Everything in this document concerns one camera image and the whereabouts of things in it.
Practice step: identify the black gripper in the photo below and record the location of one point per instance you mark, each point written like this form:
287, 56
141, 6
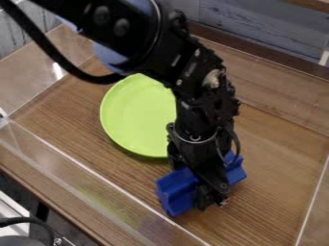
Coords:
200, 138

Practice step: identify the blue plastic block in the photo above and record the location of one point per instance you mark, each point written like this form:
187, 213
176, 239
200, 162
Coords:
176, 186

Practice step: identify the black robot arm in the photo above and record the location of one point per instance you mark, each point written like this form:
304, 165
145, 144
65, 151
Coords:
141, 38

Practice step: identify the green plate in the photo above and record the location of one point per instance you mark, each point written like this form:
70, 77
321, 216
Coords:
136, 109

